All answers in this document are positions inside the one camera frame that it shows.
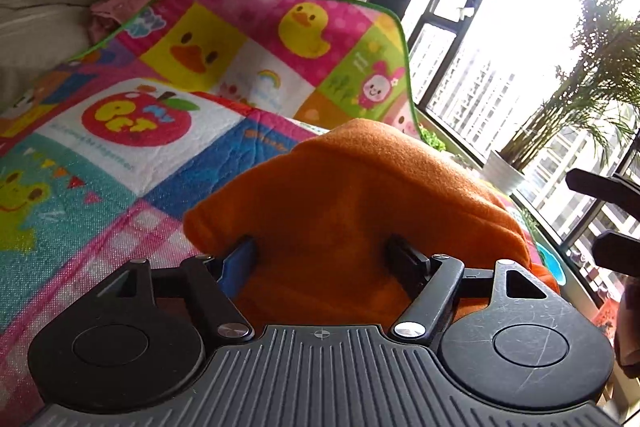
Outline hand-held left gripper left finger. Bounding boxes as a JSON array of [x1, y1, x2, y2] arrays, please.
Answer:
[[100, 235, 259, 343]]

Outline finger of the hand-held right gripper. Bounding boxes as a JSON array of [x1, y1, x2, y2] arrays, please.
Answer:
[[565, 167, 640, 208], [593, 230, 640, 274]]

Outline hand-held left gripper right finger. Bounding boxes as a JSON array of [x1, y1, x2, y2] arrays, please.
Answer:
[[386, 234, 561, 343]]

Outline orange fleece garment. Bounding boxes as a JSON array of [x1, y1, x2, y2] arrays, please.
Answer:
[[182, 118, 561, 329]]

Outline white plant pot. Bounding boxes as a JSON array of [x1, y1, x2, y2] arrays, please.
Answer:
[[482, 149, 527, 196]]

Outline tall green potted plant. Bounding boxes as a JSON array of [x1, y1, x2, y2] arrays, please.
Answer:
[[500, 0, 640, 172]]

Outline small green plant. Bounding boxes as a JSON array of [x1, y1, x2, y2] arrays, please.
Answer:
[[417, 124, 449, 154]]

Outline colourful printed play mat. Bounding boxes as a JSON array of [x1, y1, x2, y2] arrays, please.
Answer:
[[0, 0, 568, 360]]

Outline pink garment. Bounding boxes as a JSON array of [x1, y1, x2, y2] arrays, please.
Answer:
[[89, 0, 162, 46]]

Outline black window frame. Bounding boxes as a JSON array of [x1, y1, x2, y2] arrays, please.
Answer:
[[400, 0, 640, 308]]

